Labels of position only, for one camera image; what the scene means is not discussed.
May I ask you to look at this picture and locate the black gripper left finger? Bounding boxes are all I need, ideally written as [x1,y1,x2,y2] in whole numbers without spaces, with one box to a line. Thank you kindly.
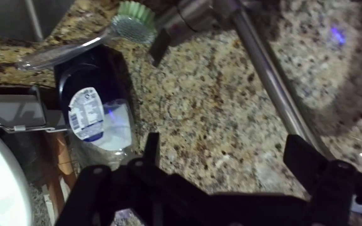
[54,132,186,226]

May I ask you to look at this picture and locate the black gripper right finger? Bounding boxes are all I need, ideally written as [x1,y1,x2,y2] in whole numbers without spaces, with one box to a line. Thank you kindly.
[283,135,362,226]

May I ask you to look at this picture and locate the steel gooseneck faucet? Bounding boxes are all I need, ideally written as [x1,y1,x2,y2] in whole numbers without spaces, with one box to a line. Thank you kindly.
[148,0,336,162]

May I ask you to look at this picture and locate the wooden spoon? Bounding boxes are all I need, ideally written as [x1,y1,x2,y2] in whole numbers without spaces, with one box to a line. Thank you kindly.
[41,131,79,215]

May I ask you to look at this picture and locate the large white plate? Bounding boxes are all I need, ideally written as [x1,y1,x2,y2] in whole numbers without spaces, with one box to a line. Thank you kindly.
[0,127,34,226]

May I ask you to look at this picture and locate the grey dish rack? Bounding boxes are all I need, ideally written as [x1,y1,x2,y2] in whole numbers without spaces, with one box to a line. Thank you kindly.
[0,86,72,135]

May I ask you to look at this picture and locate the dish brush green bristles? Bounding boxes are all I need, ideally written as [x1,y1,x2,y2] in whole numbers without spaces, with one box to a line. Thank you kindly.
[16,0,157,72]

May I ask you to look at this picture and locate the steel sink basin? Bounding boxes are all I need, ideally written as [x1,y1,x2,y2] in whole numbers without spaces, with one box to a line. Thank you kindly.
[0,0,75,43]

